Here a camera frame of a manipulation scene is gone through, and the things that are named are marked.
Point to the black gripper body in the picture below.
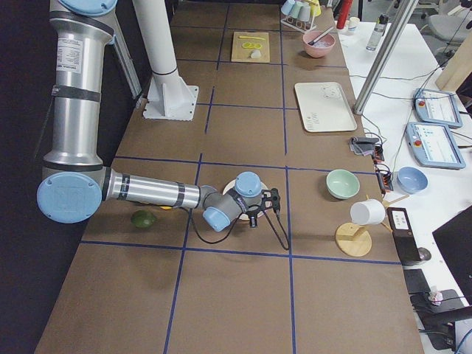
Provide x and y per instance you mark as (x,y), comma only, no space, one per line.
(250,214)

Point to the cream round plate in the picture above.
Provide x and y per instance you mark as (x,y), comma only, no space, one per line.
(230,185)

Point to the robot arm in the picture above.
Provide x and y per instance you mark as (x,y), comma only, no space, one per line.
(75,180)

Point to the cream bear serving tray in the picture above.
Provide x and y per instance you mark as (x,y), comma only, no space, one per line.
(324,107)

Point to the white bun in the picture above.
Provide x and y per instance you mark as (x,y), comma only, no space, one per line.
(255,54)

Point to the mint green bowl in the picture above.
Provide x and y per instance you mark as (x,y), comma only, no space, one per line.
(342,184)

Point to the wooden mug tree stand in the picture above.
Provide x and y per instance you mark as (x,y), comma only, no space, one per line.
(354,239)

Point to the white mug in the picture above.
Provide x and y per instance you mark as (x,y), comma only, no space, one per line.
(368,212)

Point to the folded grey cloth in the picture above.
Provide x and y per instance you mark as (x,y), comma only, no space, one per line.
(363,146)

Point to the dark green avocado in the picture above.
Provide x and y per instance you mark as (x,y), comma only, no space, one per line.
(143,219)

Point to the blue bowl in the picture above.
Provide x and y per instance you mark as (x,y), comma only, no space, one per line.
(411,180)

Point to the bamboo cutting board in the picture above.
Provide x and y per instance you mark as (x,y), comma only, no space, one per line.
(241,48)

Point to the metal black-tipped stirrer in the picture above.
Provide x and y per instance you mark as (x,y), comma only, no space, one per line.
(320,37)

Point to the pink bowl of ice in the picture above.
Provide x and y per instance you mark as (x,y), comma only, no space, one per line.
(321,47)

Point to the lower teach pendant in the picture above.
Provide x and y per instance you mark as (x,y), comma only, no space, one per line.
(434,146)

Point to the teach pendant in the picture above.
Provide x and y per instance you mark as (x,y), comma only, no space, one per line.
(437,107)
(434,146)

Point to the upper teach pendant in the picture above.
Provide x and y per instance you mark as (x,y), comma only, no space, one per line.
(437,107)

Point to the red bottle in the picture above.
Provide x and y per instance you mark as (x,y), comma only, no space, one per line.
(344,11)

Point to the clear water bottle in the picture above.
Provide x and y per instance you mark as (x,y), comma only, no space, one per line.
(377,32)

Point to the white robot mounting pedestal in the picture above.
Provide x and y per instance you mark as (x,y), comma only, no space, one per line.
(169,97)

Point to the white wire cup rack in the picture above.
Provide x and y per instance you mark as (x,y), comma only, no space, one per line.
(300,15)

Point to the aluminium frame post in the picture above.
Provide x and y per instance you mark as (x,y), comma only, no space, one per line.
(392,36)

